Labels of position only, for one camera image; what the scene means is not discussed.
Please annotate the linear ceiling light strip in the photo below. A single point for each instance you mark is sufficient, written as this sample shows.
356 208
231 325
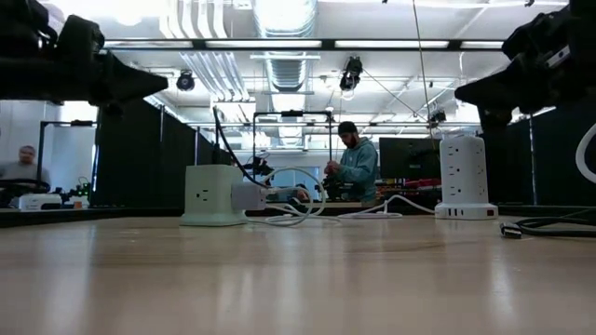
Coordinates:
279 44

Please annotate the black background rig frame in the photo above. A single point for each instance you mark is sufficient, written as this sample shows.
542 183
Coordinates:
70 123
292 112

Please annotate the silver ceiling air duct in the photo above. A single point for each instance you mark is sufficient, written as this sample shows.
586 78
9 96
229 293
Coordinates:
287 74

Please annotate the black background robot arm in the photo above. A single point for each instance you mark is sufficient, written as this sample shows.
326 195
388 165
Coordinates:
23 186
261 166

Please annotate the white tower power strip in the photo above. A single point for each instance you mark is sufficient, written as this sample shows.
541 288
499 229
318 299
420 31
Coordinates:
465 172

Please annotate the black ceiling spotlight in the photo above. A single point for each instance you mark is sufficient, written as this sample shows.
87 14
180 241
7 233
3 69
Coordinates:
350 76
185 81

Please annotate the white equipment box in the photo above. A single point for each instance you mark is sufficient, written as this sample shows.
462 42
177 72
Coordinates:
39 201

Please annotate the black computer monitor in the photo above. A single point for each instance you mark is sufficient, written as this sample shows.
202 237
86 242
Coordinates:
410 158

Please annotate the mint green cube power strip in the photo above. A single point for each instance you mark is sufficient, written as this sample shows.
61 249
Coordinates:
207 195

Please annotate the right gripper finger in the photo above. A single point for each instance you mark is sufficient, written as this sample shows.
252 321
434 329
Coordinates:
498 105
500 84

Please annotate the black partition wall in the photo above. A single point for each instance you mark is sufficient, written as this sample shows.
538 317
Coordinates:
139 158
549 158

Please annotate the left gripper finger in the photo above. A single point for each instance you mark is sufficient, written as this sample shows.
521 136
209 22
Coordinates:
125 72
121 90

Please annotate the cluttered background workbench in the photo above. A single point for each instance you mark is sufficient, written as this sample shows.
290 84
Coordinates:
410 191

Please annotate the black aluminium table frame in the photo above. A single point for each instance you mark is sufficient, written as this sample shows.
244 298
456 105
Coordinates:
93 215

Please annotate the small blue-grey plug adapter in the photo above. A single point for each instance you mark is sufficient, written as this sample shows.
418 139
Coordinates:
249 196

